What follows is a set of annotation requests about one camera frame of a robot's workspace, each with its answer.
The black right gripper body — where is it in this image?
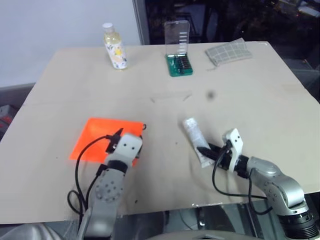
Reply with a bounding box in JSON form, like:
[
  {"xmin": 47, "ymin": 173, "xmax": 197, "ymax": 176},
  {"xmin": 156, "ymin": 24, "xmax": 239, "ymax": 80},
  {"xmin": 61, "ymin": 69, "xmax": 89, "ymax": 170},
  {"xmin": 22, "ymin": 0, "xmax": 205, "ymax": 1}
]
[{"xmin": 214, "ymin": 140, "xmax": 235, "ymax": 172}]

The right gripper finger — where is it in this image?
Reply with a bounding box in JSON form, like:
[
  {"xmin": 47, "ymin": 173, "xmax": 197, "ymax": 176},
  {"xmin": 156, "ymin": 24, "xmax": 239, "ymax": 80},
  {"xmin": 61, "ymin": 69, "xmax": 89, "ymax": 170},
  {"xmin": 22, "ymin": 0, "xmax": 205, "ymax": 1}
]
[
  {"xmin": 207, "ymin": 143, "xmax": 225, "ymax": 154},
  {"xmin": 196, "ymin": 146, "xmax": 222, "ymax": 160}
]

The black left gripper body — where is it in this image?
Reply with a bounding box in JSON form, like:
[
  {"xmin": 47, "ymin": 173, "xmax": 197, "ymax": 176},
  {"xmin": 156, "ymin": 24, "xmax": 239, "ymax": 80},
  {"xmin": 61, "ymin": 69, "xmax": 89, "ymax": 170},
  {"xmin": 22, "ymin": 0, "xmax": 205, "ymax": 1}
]
[{"xmin": 104, "ymin": 134, "xmax": 122, "ymax": 154}]

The white squeeze tube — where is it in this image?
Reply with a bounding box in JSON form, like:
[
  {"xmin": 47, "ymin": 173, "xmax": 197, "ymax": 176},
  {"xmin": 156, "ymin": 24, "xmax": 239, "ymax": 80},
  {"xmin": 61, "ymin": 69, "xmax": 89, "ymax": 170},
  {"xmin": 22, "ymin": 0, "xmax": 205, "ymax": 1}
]
[{"xmin": 182, "ymin": 117, "xmax": 216, "ymax": 169}]

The orange flat zipper pouch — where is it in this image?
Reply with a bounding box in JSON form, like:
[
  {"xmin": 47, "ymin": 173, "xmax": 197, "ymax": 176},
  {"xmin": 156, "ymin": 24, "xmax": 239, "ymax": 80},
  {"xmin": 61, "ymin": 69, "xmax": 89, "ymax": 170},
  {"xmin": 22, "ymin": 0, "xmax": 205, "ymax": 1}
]
[{"xmin": 68, "ymin": 117, "xmax": 148, "ymax": 168}]

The grey checked cloth pouch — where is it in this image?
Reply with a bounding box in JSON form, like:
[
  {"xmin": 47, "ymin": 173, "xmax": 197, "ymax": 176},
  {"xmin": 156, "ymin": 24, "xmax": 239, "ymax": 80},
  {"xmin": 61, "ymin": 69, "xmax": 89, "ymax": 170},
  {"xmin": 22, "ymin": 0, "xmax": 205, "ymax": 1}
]
[{"xmin": 205, "ymin": 37, "xmax": 253, "ymax": 69}]

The clear bottle with white cap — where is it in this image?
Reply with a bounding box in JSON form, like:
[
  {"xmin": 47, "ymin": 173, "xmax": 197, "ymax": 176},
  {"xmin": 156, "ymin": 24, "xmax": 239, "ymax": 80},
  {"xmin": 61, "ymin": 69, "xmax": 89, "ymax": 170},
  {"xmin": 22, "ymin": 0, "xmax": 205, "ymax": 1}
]
[{"xmin": 102, "ymin": 22, "xmax": 129, "ymax": 71}]

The green screwdriver bit case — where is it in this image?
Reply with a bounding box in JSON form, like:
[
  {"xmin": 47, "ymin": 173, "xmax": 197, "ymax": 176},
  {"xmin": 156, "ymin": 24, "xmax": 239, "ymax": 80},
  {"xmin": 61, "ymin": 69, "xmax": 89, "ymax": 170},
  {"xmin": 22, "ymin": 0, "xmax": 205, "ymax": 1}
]
[{"xmin": 163, "ymin": 20, "xmax": 195, "ymax": 78}]

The red and dark clutter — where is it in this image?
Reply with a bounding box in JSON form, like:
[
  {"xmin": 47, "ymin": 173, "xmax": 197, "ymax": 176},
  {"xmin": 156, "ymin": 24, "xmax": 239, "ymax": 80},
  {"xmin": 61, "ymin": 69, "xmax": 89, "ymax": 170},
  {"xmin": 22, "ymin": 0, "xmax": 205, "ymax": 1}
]
[{"xmin": 0, "ymin": 104, "xmax": 19, "ymax": 137}]

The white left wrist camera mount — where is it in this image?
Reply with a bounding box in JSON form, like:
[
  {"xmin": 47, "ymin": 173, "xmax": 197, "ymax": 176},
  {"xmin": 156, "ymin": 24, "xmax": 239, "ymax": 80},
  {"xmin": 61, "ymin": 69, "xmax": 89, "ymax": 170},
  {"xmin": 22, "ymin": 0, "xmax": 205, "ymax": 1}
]
[{"xmin": 106, "ymin": 133, "xmax": 144, "ymax": 168}]

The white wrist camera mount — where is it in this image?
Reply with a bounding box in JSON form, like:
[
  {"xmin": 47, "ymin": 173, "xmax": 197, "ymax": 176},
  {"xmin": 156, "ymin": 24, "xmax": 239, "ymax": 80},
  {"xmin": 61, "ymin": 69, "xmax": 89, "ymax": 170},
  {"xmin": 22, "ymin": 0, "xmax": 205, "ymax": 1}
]
[
  {"xmin": 106, "ymin": 133, "xmax": 144, "ymax": 168},
  {"xmin": 221, "ymin": 128, "xmax": 245, "ymax": 174}
]

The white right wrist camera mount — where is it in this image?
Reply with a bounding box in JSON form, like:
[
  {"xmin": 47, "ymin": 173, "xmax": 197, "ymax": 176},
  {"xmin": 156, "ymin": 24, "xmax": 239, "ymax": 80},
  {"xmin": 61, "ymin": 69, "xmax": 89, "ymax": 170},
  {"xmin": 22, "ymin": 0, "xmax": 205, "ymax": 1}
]
[{"xmin": 221, "ymin": 128, "xmax": 245, "ymax": 174}]

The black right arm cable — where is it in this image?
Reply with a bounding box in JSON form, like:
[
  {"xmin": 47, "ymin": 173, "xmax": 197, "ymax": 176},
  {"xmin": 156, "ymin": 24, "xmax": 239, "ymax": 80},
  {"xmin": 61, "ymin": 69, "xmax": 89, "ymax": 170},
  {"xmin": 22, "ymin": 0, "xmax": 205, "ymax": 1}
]
[{"xmin": 211, "ymin": 146, "xmax": 274, "ymax": 216}]

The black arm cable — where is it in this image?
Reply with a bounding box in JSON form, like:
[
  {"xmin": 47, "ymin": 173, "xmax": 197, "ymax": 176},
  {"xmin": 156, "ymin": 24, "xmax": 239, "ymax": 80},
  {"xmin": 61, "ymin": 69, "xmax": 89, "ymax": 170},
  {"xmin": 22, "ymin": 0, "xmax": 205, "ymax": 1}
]
[
  {"xmin": 211, "ymin": 146, "xmax": 274, "ymax": 216},
  {"xmin": 66, "ymin": 134, "xmax": 114, "ymax": 222}
]

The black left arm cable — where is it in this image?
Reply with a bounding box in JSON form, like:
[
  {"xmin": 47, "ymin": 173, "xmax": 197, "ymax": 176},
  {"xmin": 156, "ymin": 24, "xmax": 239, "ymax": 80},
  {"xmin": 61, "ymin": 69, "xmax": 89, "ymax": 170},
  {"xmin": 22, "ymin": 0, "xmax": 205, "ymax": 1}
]
[{"xmin": 66, "ymin": 134, "xmax": 114, "ymax": 222}]

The grey window frame post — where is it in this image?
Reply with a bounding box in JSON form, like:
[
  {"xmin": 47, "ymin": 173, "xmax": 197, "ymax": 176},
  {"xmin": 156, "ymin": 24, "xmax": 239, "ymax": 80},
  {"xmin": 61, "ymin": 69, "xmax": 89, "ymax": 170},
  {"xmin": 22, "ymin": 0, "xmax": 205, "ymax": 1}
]
[{"xmin": 131, "ymin": 0, "xmax": 151, "ymax": 46}]

